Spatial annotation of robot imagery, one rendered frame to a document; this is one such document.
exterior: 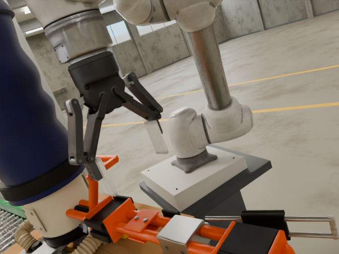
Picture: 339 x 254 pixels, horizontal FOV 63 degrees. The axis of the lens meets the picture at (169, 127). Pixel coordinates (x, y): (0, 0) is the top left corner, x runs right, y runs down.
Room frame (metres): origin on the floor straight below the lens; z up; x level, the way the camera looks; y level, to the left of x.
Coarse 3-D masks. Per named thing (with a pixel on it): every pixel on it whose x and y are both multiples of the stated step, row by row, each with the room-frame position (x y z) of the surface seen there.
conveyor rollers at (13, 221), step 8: (0, 208) 2.48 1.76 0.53; (0, 216) 2.24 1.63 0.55; (8, 216) 2.20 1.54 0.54; (16, 216) 2.15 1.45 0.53; (0, 224) 2.08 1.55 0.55; (8, 224) 2.03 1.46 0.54; (16, 224) 1.98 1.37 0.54; (0, 232) 1.92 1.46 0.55; (8, 232) 1.87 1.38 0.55; (0, 240) 1.81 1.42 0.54; (8, 240) 1.77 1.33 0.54; (0, 248) 1.72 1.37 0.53
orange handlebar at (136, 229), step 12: (96, 156) 1.05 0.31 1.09; (108, 156) 1.00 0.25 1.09; (108, 168) 0.93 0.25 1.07; (84, 204) 0.68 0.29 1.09; (72, 216) 0.65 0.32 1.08; (132, 216) 0.54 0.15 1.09; (144, 216) 0.51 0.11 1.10; (156, 216) 0.50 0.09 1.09; (120, 228) 0.51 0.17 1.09; (132, 228) 0.48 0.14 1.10; (144, 228) 0.48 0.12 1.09; (156, 228) 0.49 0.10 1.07; (204, 228) 0.41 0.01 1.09; (216, 228) 0.40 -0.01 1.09; (144, 240) 0.47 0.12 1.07; (156, 240) 0.43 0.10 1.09; (216, 240) 0.39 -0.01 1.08; (192, 252) 0.38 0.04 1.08; (204, 252) 0.36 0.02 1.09; (288, 252) 0.30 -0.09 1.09
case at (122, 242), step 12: (144, 204) 0.83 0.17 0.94; (192, 216) 0.67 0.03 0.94; (120, 240) 0.68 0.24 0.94; (132, 240) 0.66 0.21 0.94; (12, 252) 0.84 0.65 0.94; (96, 252) 0.67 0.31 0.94; (108, 252) 0.65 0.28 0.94; (120, 252) 0.63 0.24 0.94; (132, 252) 0.62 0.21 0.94; (144, 252) 0.60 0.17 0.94; (156, 252) 0.58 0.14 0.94
